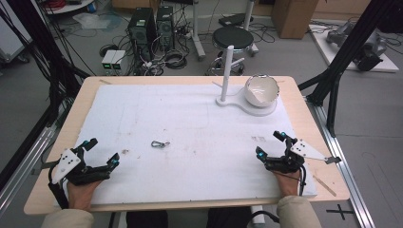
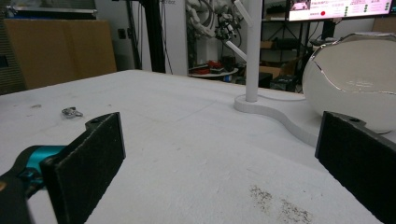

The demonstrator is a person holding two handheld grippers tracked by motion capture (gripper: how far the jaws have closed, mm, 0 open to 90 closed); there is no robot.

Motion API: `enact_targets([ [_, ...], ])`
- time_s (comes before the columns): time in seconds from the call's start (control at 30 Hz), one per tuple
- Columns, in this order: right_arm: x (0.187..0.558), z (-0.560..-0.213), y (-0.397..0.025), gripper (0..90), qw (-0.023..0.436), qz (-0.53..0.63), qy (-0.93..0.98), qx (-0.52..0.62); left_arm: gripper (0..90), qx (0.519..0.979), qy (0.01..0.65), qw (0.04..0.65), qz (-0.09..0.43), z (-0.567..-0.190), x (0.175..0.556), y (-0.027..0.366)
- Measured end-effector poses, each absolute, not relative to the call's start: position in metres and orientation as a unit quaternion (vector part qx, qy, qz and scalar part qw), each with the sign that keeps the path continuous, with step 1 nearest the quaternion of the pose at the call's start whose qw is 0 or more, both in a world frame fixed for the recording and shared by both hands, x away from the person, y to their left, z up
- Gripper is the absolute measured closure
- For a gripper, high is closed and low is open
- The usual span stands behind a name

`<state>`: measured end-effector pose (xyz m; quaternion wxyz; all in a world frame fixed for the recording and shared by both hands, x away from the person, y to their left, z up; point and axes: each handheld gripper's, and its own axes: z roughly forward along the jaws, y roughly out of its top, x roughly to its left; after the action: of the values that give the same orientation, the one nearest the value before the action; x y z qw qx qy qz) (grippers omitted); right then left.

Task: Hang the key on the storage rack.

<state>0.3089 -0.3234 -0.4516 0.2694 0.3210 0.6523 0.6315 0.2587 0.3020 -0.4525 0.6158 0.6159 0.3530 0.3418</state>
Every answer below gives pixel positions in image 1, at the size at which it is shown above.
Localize black round stool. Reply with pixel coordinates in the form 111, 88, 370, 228
211, 26, 255, 51

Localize small white power box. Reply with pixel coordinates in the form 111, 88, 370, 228
110, 49, 127, 76
101, 49, 118, 76

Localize person's right hand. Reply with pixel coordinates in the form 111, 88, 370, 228
272, 169, 302, 199

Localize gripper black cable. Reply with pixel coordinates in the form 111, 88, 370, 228
47, 160, 70, 211
297, 164, 308, 197

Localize brown cardboard box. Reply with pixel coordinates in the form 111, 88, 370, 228
271, 0, 320, 40

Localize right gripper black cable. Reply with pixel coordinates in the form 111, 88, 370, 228
297, 164, 308, 197

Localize white platform board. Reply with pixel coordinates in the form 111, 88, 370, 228
308, 23, 400, 74

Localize clear plastic sheet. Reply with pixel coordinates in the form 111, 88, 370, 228
71, 11, 110, 31

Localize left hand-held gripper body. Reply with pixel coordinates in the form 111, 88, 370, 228
40, 147, 112, 187

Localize aluminium rail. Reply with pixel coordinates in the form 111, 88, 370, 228
304, 94, 377, 228
0, 123, 62, 218

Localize small metal carabiner clasp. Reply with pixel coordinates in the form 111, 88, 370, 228
150, 140, 171, 149

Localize black metal frame with cables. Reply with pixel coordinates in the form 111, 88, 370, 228
0, 0, 91, 191

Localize black cable under table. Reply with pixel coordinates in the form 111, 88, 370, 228
248, 210, 282, 226

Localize coiled black cable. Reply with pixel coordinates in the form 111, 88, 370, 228
163, 50, 189, 70

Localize white pole stand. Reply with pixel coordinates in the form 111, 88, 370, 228
211, 45, 279, 118

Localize white table leg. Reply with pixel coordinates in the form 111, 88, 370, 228
250, 204, 266, 226

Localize white round table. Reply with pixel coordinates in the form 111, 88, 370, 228
43, 0, 97, 16

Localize grey machine on platform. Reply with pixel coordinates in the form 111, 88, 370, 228
325, 21, 389, 72

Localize thin wooden stick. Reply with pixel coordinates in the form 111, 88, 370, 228
312, 175, 337, 198

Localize white foam board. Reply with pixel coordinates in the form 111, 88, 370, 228
64, 83, 318, 206

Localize person's left hand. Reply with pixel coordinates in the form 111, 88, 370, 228
66, 179, 105, 212

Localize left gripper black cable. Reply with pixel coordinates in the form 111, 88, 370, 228
47, 160, 70, 211

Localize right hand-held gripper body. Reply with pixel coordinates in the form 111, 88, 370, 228
264, 138, 343, 175

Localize white eggshell bowl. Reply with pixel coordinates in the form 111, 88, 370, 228
243, 73, 280, 108

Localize black computer tower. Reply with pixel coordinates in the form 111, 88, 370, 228
156, 5, 176, 52
127, 7, 157, 61

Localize white desk leg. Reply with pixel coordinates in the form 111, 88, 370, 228
242, 0, 260, 57
189, 0, 207, 62

